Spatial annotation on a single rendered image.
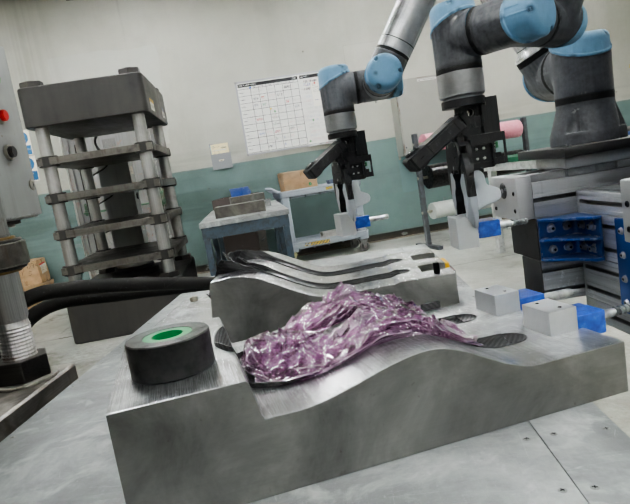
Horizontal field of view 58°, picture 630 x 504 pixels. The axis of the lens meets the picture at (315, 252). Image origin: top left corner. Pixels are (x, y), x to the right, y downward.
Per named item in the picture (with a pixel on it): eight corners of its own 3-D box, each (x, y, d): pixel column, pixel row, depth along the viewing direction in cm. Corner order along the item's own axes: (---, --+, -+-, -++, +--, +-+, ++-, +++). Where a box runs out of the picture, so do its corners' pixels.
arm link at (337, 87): (352, 60, 131) (315, 66, 131) (359, 109, 133) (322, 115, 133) (350, 66, 139) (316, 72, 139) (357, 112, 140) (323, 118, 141)
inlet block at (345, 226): (385, 226, 145) (382, 205, 144) (393, 227, 140) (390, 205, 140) (336, 235, 142) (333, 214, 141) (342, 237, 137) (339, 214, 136)
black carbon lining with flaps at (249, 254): (403, 268, 107) (396, 218, 105) (414, 286, 91) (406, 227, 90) (221, 295, 109) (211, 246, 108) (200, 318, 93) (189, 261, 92)
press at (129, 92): (203, 288, 619) (166, 94, 589) (190, 323, 467) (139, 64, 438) (115, 304, 609) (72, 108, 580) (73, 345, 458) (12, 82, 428)
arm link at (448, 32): (459, -8, 87) (416, 10, 94) (468, 66, 89) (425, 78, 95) (489, -5, 92) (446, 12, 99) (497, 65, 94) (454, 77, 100)
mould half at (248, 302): (435, 292, 113) (426, 225, 111) (463, 329, 88) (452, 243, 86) (189, 328, 117) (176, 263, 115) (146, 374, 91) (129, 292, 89)
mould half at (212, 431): (491, 332, 84) (482, 259, 83) (629, 391, 59) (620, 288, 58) (144, 419, 73) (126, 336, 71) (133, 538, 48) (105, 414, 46)
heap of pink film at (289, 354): (424, 315, 78) (416, 259, 76) (497, 350, 61) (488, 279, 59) (235, 360, 72) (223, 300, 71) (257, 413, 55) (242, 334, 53)
